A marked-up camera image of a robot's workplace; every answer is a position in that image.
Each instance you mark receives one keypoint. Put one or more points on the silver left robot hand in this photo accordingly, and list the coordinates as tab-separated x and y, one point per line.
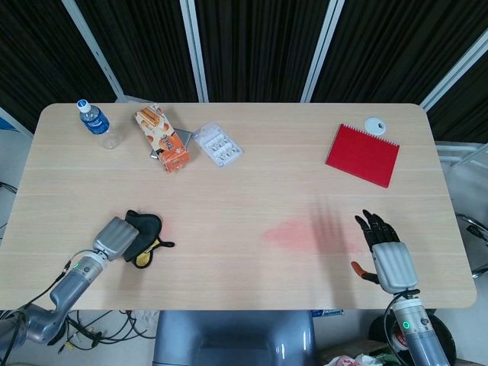
114	238

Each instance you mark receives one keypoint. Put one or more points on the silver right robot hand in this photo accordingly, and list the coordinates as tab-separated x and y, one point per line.
394	267

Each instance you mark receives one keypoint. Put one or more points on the black and yellow cloth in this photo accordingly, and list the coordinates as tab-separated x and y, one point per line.
146	226

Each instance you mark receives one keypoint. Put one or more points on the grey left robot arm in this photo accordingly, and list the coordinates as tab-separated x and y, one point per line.
70	282

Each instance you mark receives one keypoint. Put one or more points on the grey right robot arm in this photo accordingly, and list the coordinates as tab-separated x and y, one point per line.
415	331

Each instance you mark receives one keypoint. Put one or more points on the black round base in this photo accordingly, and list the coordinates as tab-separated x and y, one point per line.
442	331

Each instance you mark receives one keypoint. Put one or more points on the crumpled plastic bag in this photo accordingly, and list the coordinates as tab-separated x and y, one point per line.
358	360

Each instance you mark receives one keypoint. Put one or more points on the orange snack box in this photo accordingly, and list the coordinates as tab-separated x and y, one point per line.
164	141

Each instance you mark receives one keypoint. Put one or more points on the red spiral notebook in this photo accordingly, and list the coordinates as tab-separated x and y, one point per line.
362	156

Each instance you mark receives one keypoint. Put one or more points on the clear plastic drink bottle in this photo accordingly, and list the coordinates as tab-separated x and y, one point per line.
95	122

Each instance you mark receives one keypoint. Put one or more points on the flat grey metal case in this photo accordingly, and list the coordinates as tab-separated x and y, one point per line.
183	137

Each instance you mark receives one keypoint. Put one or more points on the clear blister pack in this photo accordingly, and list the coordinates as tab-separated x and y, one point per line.
219	145

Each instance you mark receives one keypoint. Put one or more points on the white round disc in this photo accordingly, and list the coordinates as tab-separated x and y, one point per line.
374	125

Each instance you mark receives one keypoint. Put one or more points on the grey robot torso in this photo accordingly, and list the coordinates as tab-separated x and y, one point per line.
232	339

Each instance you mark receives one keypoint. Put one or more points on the chrome frame chair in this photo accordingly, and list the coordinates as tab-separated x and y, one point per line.
469	213

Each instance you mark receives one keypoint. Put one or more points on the white partition post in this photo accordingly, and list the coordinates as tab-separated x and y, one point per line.
324	49
453	72
195	49
97	49

